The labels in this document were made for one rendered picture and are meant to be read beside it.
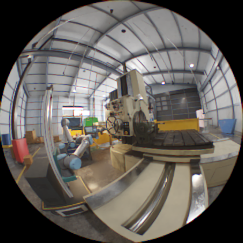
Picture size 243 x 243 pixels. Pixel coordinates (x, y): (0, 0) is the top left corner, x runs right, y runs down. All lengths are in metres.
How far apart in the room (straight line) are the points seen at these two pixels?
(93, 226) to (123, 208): 0.84
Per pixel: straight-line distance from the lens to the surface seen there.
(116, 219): 0.64
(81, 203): 1.23
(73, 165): 0.69
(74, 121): 3.03
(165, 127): 3.57
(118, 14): 6.97
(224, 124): 6.37
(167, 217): 0.67
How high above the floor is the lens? 1.32
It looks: 1 degrees up
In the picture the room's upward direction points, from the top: 4 degrees counter-clockwise
